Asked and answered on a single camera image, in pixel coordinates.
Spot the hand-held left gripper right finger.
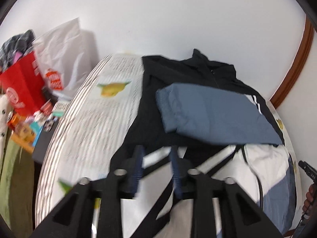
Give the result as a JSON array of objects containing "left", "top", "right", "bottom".
[{"left": 170, "top": 146, "right": 283, "bottom": 238}]

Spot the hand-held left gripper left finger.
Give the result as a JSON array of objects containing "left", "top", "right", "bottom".
[{"left": 32, "top": 145, "right": 145, "bottom": 238}]

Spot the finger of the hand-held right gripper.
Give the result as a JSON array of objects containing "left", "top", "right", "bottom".
[{"left": 298, "top": 161, "right": 317, "bottom": 180}]

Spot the white and blue jacket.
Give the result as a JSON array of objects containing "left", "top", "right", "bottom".
[{"left": 92, "top": 144, "right": 301, "bottom": 238}]

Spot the black jacket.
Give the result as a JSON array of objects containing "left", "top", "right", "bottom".
[{"left": 110, "top": 48, "right": 285, "bottom": 176}]

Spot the person's right hand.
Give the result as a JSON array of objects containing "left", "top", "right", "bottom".
[{"left": 302, "top": 185, "right": 317, "bottom": 215}]

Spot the fruit print tablecloth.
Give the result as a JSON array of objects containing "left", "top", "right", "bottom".
[{"left": 35, "top": 53, "right": 301, "bottom": 238}]

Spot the blue-grey folded garment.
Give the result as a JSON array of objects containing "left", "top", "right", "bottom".
[{"left": 156, "top": 83, "right": 283, "bottom": 146}]

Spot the black flat case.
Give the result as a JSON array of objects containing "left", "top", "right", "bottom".
[{"left": 32, "top": 119, "right": 65, "bottom": 164}]

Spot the wooden nightstand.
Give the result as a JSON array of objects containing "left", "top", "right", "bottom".
[{"left": 10, "top": 129, "right": 35, "bottom": 154}]

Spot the green cloth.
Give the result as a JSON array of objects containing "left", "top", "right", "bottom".
[{"left": 0, "top": 129, "right": 35, "bottom": 231}]

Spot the white plastic bag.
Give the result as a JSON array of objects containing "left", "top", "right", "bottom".
[{"left": 33, "top": 17, "right": 99, "bottom": 98}]

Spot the red paper bag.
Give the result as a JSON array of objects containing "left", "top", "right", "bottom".
[{"left": 0, "top": 51, "right": 47, "bottom": 117}]

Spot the dark patterned cloth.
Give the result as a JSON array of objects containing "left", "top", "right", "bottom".
[{"left": 0, "top": 30, "right": 35, "bottom": 72}]

